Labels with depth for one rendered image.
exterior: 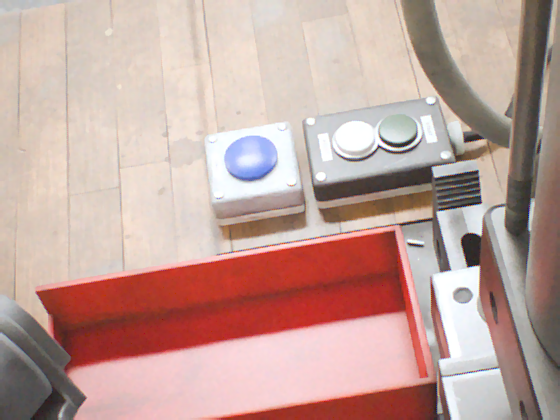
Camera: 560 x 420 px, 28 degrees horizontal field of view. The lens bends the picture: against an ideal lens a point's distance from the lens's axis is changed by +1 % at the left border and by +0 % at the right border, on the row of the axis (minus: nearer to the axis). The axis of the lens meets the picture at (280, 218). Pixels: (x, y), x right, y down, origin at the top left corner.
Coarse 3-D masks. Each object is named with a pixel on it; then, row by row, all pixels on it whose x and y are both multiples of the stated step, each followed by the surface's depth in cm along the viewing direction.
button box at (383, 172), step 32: (320, 128) 83; (448, 128) 83; (320, 160) 82; (352, 160) 81; (384, 160) 81; (416, 160) 81; (448, 160) 80; (320, 192) 81; (352, 192) 82; (384, 192) 82
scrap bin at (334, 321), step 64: (256, 256) 74; (320, 256) 75; (384, 256) 76; (64, 320) 78; (128, 320) 79; (192, 320) 78; (256, 320) 77; (320, 320) 77; (384, 320) 76; (128, 384) 76; (192, 384) 75; (256, 384) 74; (320, 384) 74; (384, 384) 67
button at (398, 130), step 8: (384, 120) 82; (392, 120) 82; (400, 120) 82; (408, 120) 82; (384, 128) 82; (392, 128) 82; (400, 128) 82; (408, 128) 81; (416, 128) 81; (384, 136) 81; (392, 136) 81; (400, 136) 81; (408, 136) 81; (416, 136) 81; (392, 144) 81; (400, 144) 81; (408, 144) 81
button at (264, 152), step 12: (240, 144) 83; (252, 144) 82; (264, 144) 82; (228, 156) 82; (240, 156) 82; (252, 156) 82; (264, 156) 82; (276, 156) 82; (228, 168) 82; (240, 168) 81; (252, 168) 81; (264, 168) 81
